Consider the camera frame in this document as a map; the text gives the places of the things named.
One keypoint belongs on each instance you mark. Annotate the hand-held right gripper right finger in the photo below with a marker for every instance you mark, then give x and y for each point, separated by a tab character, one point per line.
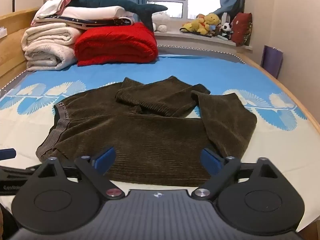
210	160

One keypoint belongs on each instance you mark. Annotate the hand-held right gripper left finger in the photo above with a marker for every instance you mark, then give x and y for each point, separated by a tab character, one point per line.
105	160

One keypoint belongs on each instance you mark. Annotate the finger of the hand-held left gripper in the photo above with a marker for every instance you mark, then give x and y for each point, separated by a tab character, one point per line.
17	173
7	154

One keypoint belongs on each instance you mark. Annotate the blue printed bed sheet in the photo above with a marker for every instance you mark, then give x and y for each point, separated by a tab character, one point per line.
212	67

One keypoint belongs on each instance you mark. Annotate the cream fleece folded blanket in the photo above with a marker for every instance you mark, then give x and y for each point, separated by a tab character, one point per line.
45	45

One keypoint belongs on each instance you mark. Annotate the red folded blanket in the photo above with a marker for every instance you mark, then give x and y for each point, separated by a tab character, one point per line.
115	45

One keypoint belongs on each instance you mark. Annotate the white windowsill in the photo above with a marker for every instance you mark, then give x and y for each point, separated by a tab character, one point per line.
175	37

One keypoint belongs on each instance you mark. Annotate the panda plush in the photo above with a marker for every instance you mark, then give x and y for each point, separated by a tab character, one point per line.
226	27

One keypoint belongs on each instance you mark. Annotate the yellow plush with orange head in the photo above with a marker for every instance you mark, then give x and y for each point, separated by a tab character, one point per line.
200	26

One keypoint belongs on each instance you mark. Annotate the dark red cushion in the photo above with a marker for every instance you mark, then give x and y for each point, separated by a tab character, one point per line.
241	28

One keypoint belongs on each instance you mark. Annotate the small yellow plush toy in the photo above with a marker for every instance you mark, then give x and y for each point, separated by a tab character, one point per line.
188	26

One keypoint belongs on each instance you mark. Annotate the large yellow plush toy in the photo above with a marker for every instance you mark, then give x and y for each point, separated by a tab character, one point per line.
212	20

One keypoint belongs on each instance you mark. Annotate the navy star-print folded quilt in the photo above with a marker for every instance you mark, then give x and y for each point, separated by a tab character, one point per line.
75	21

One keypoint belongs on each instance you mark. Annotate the white folded quilt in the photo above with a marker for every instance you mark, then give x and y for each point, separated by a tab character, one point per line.
95	12

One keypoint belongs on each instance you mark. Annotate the white seal plush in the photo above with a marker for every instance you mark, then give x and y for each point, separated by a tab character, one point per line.
161	18

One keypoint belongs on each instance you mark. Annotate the white-framed window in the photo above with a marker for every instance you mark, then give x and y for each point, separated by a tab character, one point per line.
172	10

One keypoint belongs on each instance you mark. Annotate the white and pink folded cloth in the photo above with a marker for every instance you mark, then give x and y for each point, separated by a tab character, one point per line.
52	5

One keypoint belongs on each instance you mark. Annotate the teal shark plush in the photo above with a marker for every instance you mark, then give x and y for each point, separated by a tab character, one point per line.
105	1

